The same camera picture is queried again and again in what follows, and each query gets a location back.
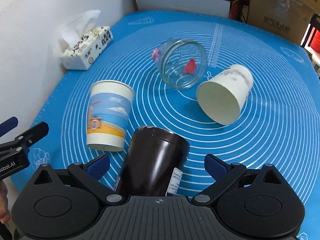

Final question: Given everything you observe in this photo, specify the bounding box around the black steel thermos tumbler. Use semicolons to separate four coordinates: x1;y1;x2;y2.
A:
114;126;190;197

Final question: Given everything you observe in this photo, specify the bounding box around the printed blue orange paper cup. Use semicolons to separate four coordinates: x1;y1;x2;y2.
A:
87;80;135;152

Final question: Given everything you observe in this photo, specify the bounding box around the plain white paper cup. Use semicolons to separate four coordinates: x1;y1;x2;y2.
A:
196;64;254;125

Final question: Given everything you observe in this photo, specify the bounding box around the person's left hand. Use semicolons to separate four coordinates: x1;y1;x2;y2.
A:
0;180;10;224

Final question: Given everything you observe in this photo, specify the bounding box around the blue silicone baking mat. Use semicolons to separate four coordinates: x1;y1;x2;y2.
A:
11;11;319;239

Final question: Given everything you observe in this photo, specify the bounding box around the white tissue pack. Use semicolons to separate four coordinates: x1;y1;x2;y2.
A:
60;9;113;70

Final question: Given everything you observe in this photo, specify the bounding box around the clear glass jar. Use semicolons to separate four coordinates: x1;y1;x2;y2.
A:
151;38;208;89

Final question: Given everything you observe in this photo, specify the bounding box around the red bucket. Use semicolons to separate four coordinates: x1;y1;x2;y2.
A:
310;30;320;53

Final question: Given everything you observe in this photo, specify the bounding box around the white open cardboard box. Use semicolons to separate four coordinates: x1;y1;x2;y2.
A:
135;0;230;18

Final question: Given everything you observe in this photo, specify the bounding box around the lower brown cardboard box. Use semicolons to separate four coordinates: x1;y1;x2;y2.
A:
247;0;319;45

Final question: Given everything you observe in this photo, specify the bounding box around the black metal stool frame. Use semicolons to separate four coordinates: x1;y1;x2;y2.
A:
300;14;320;48

